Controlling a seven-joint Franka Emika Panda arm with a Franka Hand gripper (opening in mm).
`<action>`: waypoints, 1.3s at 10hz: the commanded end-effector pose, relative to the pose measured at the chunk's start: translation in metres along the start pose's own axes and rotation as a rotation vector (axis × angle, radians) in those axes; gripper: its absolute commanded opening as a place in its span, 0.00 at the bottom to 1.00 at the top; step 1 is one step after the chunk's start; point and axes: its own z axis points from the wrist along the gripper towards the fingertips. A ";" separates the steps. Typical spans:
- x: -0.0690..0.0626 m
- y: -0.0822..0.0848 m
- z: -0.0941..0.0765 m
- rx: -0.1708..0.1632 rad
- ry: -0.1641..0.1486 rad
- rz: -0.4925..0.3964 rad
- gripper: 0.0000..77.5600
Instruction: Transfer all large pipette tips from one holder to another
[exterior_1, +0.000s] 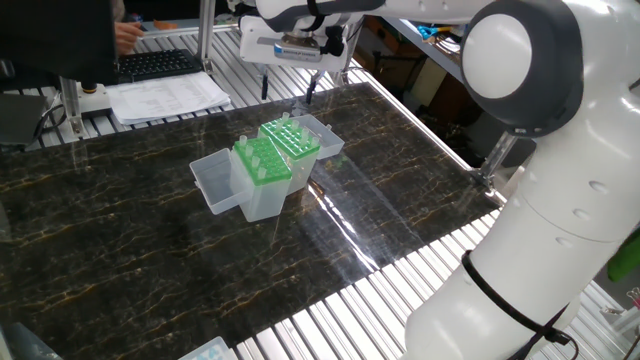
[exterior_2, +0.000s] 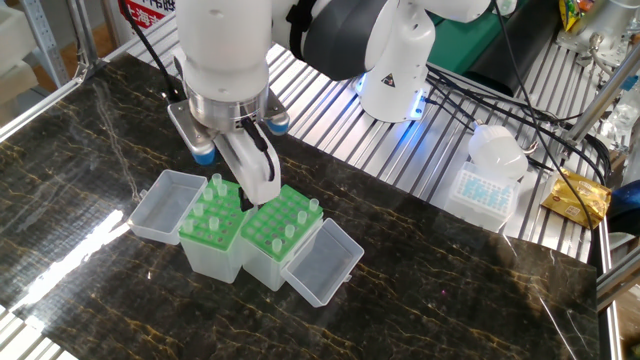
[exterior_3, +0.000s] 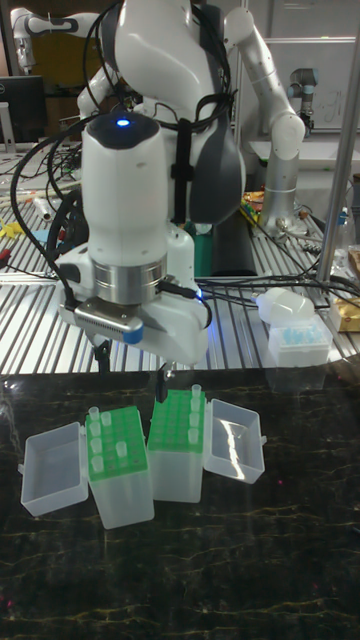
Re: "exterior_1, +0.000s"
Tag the green flat object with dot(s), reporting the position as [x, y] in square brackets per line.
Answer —
[625, 260]

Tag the beige cardboard panel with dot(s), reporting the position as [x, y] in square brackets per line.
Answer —
[427, 82]

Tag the clear tip box blue rack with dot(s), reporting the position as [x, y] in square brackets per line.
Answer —
[207, 352]

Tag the white stand base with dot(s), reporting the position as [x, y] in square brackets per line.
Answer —
[97, 102]

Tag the diagonal aluminium strut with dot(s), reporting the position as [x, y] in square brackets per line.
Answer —
[497, 160]

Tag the black marble pattern board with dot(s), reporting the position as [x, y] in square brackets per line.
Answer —
[150, 280]

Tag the white paper stack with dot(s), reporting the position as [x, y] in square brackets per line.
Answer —
[160, 97]

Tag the black keyboard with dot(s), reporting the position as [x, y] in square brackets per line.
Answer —
[155, 64]

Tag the bare person hand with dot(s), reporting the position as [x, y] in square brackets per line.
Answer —
[127, 36]

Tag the black computer monitor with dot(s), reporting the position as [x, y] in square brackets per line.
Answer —
[50, 40]

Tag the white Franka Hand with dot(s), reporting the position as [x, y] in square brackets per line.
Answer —
[250, 47]

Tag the grey rounded object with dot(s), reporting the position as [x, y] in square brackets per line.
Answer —
[25, 347]

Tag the grey metal shelf rail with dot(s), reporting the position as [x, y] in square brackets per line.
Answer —
[425, 42]

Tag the black flat box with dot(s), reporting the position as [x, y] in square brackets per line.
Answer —
[20, 120]

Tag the tall aluminium frame post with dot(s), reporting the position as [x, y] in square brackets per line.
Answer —
[206, 30]

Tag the clear tip box green rack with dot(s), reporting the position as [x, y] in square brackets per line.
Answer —
[300, 175]
[265, 202]

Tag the short aluminium frame post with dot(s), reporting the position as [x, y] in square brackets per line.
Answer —
[71, 105]

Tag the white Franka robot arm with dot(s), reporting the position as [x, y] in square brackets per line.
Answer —
[495, 55]

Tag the blue yellow small tool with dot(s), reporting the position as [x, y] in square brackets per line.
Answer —
[429, 32]

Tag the small orange object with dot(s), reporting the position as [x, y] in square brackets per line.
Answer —
[165, 24]

